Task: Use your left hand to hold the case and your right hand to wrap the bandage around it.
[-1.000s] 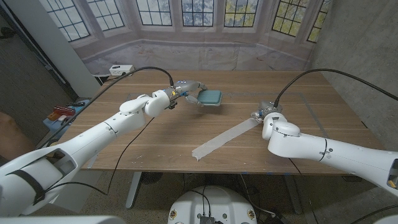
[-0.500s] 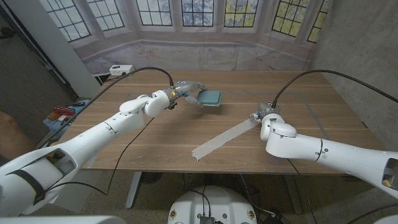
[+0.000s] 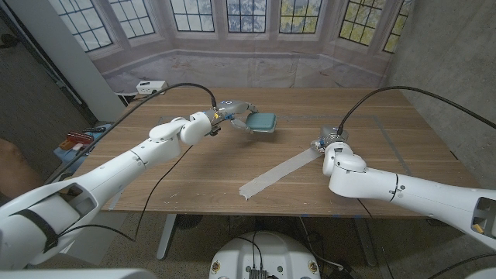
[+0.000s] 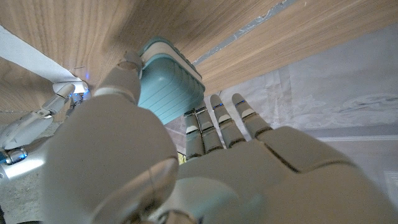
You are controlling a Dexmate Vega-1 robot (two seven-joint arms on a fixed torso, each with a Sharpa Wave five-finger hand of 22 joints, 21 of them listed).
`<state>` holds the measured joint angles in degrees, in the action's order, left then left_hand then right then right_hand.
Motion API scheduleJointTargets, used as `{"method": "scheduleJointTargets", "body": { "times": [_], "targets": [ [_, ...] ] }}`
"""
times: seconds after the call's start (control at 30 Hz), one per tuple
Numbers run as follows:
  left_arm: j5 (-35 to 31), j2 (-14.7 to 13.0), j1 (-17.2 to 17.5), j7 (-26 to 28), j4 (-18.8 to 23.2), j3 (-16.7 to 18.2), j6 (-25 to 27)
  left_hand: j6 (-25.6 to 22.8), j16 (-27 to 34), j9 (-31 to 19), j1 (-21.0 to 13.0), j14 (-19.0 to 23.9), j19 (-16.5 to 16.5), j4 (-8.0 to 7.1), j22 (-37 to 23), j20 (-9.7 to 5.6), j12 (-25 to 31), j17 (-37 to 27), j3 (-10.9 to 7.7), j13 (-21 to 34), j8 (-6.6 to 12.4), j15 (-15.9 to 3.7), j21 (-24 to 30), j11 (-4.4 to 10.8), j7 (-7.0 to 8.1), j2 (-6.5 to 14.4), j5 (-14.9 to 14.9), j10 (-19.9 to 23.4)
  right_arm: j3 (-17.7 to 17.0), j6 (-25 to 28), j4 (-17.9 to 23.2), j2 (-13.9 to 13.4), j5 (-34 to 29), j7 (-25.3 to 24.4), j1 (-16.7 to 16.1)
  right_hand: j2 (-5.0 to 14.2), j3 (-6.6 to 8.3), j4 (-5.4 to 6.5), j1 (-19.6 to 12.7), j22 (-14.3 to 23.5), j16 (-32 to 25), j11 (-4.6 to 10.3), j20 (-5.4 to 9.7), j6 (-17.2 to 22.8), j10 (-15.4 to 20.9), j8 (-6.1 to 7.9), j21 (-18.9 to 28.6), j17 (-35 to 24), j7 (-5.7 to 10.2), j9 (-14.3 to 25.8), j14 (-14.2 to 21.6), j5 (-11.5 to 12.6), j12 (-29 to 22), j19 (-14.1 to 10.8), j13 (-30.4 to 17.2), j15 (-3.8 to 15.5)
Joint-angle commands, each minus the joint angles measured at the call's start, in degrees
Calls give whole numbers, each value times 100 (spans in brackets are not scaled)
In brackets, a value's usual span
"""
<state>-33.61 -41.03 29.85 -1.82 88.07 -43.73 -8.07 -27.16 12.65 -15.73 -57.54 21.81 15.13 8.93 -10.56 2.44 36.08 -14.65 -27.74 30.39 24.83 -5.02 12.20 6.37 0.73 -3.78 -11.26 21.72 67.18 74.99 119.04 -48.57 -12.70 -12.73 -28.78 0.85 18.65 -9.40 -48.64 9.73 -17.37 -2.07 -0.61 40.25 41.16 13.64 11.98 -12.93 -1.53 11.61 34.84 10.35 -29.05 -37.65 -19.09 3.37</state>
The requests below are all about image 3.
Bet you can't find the white robot body edge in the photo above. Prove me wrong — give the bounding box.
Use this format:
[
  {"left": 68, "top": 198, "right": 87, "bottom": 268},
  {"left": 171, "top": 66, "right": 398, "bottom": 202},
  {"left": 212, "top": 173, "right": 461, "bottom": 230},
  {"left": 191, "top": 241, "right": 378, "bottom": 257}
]
[{"left": 0, "top": 268, "right": 158, "bottom": 279}]

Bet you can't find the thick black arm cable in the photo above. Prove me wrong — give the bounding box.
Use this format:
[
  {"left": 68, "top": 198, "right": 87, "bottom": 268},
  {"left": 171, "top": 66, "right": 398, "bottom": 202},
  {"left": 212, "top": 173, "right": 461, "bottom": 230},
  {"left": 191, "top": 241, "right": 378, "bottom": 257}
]
[
  {"left": 336, "top": 85, "right": 496, "bottom": 136},
  {"left": 44, "top": 81, "right": 218, "bottom": 185}
]

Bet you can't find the white power strip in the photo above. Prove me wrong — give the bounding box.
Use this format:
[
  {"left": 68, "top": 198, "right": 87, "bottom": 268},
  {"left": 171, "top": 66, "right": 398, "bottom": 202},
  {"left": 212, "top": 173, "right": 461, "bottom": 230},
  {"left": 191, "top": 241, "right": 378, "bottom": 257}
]
[{"left": 136, "top": 80, "right": 169, "bottom": 96}]

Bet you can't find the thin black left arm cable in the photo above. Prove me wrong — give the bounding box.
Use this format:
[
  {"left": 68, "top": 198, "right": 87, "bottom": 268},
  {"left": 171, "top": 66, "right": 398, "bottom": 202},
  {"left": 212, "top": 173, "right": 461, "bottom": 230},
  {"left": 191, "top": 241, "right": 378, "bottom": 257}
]
[{"left": 56, "top": 143, "right": 195, "bottom": 243}]

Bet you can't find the person's bare leg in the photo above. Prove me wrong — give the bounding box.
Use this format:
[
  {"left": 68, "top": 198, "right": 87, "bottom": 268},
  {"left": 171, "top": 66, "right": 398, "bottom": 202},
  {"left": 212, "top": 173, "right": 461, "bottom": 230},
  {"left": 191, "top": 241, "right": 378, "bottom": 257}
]
[{"left": 0, "top": 137, "right": 43, "bottom": 198}]

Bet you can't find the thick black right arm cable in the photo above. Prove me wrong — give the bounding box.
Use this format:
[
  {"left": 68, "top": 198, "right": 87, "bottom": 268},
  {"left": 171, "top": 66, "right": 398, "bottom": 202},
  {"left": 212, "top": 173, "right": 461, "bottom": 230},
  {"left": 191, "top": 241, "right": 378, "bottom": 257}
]
[{"left": 336, "top": 85, "right": 496, "bottom": 136}]

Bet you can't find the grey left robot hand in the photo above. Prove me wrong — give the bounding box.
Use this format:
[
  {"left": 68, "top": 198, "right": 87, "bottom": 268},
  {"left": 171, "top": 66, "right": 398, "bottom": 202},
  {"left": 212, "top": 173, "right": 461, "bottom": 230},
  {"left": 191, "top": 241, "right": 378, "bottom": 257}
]
[{"left": 205, "top": 99, "right": 259, "bottom": 135}]

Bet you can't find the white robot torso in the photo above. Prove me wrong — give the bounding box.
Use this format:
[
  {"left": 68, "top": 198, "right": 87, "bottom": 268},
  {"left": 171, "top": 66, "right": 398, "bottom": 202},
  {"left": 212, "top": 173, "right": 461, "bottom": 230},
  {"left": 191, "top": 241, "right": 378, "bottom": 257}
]
[{"left": 208, "top": 231, "right": 322, "bottom": 279}]

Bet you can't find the blue box with items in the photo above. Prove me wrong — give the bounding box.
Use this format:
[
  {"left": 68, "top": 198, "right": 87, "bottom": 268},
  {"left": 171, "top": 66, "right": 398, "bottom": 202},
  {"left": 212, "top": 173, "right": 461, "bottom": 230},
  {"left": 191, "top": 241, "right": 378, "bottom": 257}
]
[{"left": 53, "top": 122, "right": 112, "bottom": 174}]

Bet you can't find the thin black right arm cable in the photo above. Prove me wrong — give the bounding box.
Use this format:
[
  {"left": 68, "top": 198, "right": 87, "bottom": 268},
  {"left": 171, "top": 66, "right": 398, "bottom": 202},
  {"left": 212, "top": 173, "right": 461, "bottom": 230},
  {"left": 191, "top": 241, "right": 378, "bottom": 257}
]
[{"left": 356, "top": 198, "right": 496, "bottom": 279}]

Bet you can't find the black floor fan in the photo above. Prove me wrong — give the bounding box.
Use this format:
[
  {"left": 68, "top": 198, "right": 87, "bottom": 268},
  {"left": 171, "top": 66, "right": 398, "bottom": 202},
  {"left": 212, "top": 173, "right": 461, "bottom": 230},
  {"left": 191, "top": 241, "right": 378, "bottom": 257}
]
[{"left": 174, "top": 214, "right": 204, "bottom": 230}]

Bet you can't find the white floor platform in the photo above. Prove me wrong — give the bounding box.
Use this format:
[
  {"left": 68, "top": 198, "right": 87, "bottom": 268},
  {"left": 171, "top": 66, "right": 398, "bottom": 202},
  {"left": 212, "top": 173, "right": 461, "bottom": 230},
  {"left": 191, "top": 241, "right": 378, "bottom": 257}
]
[{"left": 57, "top": 212, "right": 129, "bottom": 267}]

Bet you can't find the red box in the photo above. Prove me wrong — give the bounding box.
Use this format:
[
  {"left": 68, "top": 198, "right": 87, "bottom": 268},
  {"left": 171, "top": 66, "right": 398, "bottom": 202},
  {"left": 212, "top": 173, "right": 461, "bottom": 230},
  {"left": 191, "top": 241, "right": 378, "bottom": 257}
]
[{"left": 66, "top": 132, "right": 95, "bottom": 145}]

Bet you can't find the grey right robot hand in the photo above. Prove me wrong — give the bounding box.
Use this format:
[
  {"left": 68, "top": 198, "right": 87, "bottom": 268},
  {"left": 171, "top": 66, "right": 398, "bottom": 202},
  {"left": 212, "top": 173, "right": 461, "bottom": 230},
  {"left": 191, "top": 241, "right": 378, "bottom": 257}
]
[{"left": 309, "top": 124, "right": 350, "bottom": 154}]

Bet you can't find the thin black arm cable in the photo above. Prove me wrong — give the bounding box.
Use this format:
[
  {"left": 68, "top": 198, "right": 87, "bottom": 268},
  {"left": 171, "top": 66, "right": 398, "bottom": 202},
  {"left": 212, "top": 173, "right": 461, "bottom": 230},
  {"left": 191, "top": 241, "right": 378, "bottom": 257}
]
[
  {"left": 356, "top": 198, "right": 496, "bottom": 279},
  {"left": 56, "top": 143, "right": 195, "bottom": 243}
]

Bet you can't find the white gauze bandage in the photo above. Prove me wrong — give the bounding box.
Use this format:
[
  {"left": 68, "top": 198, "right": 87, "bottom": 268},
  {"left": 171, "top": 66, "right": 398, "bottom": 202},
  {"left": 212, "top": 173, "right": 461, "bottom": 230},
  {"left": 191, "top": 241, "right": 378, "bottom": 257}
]
[{"left": 239, "top": 145, "right": 322, "bottom": 201}]

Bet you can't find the white floor cable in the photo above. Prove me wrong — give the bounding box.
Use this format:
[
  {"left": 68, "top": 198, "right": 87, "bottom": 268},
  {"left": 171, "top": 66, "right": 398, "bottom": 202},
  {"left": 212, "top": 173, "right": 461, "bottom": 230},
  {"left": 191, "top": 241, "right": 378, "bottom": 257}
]
[{"left": 298, "top": 216, "right": 345, "bottom": 271}]

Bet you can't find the printed bay window backdrop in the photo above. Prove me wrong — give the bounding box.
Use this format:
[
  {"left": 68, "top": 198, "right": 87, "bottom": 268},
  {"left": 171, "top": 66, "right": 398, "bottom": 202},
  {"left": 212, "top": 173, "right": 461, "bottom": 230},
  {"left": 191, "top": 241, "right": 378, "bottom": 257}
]
[{"left": 48, "top": 0, "right": 414, "bottom": 94}]

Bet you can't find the grey metal table leg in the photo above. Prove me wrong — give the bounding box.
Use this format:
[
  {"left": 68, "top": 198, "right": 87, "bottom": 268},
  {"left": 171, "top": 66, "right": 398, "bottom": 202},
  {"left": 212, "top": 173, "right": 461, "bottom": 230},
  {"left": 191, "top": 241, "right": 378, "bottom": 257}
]
[
  {"left": 156, "top": 214, "right": 178, "bottom": 261},
  {"left": 353, "top": 216, "right": 379, "bottom": 267}
]

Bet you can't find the black torso cable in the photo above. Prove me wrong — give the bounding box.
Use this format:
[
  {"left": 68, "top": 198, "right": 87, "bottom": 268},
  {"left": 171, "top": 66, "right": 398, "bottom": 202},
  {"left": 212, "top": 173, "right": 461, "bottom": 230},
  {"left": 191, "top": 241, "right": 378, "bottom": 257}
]
[{"left": 232, "top": 231, "right": 264, "bottom": 272}]

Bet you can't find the black power strip cord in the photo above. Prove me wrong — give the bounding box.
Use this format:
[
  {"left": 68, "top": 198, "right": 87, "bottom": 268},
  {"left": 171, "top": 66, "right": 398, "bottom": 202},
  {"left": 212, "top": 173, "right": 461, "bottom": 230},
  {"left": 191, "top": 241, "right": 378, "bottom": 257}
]
[{"left": 127, "top": 89, "right": 159, "bottom": 104}]

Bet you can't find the teal zippered case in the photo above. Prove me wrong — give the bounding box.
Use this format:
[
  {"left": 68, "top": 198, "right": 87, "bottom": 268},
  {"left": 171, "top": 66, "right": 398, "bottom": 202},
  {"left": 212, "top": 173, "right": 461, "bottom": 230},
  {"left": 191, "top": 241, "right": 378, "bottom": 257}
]
[{"left": 245, "top": 112, "right": 277, "bottom": 135}]

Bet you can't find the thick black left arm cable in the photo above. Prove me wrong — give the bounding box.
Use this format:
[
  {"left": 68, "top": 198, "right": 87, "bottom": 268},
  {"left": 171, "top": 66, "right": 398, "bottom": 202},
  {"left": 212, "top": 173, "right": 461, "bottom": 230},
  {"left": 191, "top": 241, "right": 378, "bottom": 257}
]
[{"left": 44, "top": 81, "right": 218, "bottom": 185}]

